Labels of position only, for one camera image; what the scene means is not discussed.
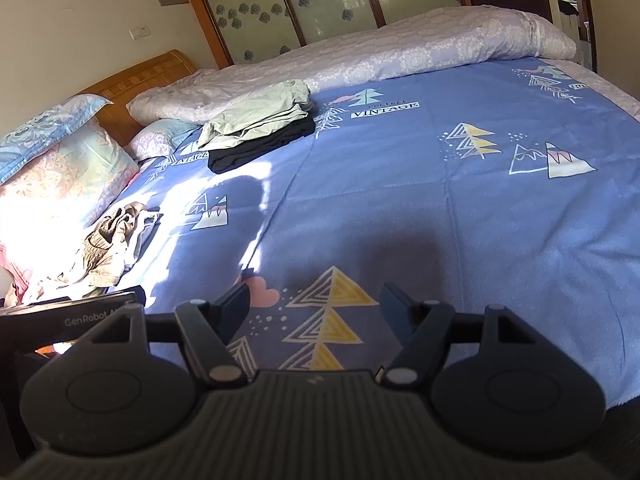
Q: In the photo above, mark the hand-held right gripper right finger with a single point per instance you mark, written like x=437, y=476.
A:
x=397, y=316

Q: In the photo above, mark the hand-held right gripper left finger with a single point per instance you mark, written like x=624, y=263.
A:
x=234, y=310

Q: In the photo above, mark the beige pants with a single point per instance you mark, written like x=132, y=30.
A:
x=250, y=110

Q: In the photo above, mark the brown crumpled pants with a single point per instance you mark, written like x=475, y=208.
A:
x=105, y=240

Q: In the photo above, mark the black folded pants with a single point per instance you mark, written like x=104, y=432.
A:
x=260, y=151

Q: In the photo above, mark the pink cloth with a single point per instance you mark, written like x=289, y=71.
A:
x=12, y=275

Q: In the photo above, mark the blue printed bed sheet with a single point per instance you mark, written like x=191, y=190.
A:
x=400, y=200

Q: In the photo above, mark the large pastel floral pillow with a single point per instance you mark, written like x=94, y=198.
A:
x=65, y=175

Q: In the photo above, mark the lilac floral pillow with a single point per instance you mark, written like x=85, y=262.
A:
x=155, y=137

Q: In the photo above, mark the blue floral pillow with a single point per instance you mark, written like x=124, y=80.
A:
x=45, y=125

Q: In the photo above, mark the wooden headboard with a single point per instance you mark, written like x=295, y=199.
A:
x=145, y=72

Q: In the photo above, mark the lilac patterned quilt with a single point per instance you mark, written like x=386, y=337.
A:
x=400, y=45

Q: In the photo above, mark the white wall socket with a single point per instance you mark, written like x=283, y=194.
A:
x=139, y=32

